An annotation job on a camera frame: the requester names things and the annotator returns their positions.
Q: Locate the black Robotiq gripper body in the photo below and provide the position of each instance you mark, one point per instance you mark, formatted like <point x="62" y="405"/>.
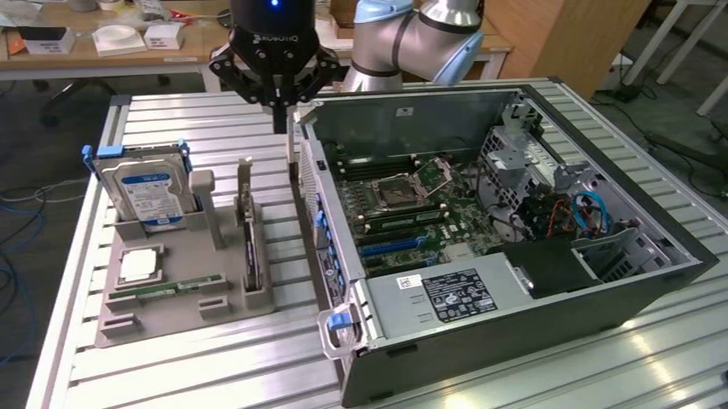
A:
<point x="273" y="38"/>

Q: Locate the slim green graphics card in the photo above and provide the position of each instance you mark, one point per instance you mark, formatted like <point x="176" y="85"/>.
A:
<point x="250" y="238"/>

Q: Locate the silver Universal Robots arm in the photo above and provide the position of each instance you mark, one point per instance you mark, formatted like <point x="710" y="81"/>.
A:
<point x="393" y="42"/>

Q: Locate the white papers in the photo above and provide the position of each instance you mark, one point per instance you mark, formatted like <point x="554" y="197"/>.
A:
<point x="344" y="40"/>

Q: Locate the brown cardboard box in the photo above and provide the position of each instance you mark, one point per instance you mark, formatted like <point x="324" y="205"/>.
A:
<point x="344" y="10"/>

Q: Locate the small white labelled box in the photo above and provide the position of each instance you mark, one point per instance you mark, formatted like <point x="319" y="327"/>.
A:
<point x="165" y="37"/>

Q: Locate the white square block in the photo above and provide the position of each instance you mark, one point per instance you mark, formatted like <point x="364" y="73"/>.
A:
<point x="120" y="40"/>

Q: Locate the wooden desk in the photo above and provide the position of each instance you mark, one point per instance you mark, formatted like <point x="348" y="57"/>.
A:
<point x="74" y="64"/>

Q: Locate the open socket cover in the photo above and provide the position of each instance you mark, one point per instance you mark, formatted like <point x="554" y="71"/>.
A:
<point x="435" y="172"/>

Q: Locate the hard disk in blue caddy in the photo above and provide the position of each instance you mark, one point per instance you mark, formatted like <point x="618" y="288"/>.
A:
<point x="148" y="191"/>

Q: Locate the white box with black lid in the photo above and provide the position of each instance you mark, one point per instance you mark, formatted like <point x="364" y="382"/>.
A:
<point x="46" y="40"/>

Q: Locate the RAM stick with white labels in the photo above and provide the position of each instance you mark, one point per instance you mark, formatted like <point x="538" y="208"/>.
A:
<point x="407" y="220"/>

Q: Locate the metal disk bay cage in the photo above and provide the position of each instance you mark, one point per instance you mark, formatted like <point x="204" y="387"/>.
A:
<point x="512" y="157"/>

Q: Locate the green motherboard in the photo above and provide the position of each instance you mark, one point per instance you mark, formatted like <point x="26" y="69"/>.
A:
<point x="455" y="221"/>

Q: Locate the blue expansion slot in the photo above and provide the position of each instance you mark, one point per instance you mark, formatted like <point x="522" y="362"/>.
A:
<point x="393" y="247"/>

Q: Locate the grey parts rack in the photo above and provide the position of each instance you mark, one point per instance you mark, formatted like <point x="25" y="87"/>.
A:
<point x="188" y="255"/>

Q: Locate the wooden cabinet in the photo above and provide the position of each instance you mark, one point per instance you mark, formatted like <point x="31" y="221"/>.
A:
<point x="570" y="42"/>

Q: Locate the silver CPU chip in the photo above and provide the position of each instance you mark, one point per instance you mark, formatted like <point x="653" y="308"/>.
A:
<point x="140" y="266"/>

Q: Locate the green RAM stick, bare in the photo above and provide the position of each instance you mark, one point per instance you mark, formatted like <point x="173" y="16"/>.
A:
<point x="165" y="287"/>

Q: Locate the black floor adapter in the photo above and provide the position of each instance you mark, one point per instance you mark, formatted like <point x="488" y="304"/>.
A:
<point x="626" y="93"/>

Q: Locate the grey power supply unit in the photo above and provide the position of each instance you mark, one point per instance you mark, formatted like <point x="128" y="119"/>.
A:
<point x="399" y="311"/>

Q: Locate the blue case latch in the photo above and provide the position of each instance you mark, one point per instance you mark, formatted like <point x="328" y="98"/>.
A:
<point x="339" y="321"/>

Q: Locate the black plastic shroud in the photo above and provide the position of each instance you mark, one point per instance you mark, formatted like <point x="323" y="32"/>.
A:
<point x="547" y="268"/>

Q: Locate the open black PC case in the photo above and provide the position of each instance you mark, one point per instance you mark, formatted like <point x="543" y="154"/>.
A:
<point x="512" y="341"/>

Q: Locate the white table frame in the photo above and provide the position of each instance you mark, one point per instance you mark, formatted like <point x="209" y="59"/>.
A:
<point x="653" y="42"/>

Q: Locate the grey disk bay bracket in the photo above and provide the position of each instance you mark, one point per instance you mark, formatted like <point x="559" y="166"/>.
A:
<point x="620" y="255"/>

